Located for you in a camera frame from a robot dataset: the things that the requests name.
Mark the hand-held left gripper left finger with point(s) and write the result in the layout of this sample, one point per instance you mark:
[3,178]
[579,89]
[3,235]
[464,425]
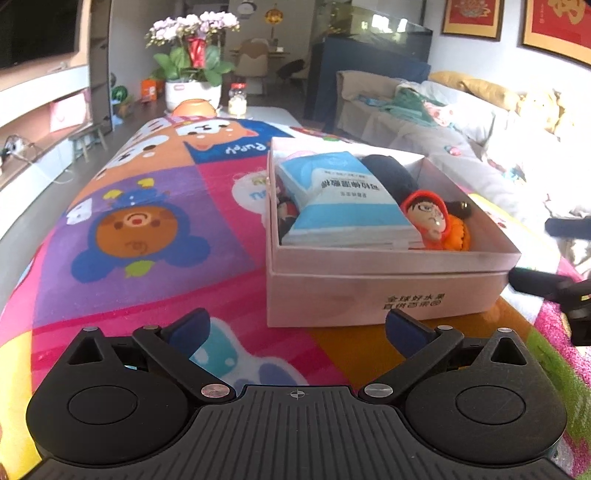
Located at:
[189,333]

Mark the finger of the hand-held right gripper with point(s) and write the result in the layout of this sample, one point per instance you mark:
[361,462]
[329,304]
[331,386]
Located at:
[568,227]
[545,281]

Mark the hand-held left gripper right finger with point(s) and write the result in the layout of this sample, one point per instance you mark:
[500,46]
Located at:
[408,333]

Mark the pink cardboard box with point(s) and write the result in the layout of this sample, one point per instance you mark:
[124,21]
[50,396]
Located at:
[369,295]

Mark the blue white tissue packet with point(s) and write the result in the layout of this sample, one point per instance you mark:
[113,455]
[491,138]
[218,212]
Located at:
[341,203]

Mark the black plush toy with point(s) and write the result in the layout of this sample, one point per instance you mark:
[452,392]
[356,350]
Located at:
[388,173]

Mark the colourful cartoon play mat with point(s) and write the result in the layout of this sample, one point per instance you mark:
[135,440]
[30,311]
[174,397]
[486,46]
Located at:
[152,249]

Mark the yellow duck plush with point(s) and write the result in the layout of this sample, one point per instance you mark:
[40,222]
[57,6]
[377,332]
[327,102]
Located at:
[538,110]

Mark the grey sofa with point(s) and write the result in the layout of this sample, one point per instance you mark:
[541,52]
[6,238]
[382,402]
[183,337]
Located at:
[461,138]

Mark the yellow pillow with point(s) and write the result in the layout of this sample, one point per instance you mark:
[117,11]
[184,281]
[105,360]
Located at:
[480,90]

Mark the green pink clothes pile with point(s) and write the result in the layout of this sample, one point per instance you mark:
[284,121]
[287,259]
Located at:
[406,106]

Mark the wooden stool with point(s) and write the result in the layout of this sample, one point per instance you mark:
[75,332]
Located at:
[87,134]

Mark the orange pumpkin bucket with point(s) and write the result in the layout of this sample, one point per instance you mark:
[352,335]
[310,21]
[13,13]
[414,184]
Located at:
[194,108]

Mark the clear jar with red lid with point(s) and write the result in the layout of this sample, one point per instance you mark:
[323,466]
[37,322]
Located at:
[238,101]

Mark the pink orchid in white pot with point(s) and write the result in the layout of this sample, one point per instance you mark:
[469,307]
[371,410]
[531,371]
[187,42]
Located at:
[189,92]

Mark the orange carton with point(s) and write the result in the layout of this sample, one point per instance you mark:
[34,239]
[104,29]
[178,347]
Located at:
[151,91]

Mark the watermelon ball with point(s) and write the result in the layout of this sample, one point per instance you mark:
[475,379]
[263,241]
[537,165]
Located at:
[119,94]

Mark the pink paper bag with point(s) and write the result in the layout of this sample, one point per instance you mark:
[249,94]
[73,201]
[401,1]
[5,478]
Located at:
[67,113]

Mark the dark blue cabinet with tank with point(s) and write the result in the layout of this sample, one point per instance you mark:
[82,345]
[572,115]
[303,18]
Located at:
[369,60]

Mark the beige dining chair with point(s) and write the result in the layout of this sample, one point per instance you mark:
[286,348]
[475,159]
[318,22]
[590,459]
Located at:
[254,62]

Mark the black chair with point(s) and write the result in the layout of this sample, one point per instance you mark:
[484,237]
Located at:
[292,69]

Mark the white wooden television cabinet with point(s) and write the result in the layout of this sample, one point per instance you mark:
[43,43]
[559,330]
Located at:
[46,83]

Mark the hanging orange ornament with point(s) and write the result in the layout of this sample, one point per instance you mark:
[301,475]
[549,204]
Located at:
[272,14]

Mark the black television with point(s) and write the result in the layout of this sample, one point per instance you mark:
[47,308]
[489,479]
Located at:
[37,32]

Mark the red framed wall picture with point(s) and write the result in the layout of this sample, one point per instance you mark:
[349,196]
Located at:
[558,27]
[471,18]

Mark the round wall clock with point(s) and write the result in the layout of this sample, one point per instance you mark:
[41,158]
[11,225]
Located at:
[246,7]

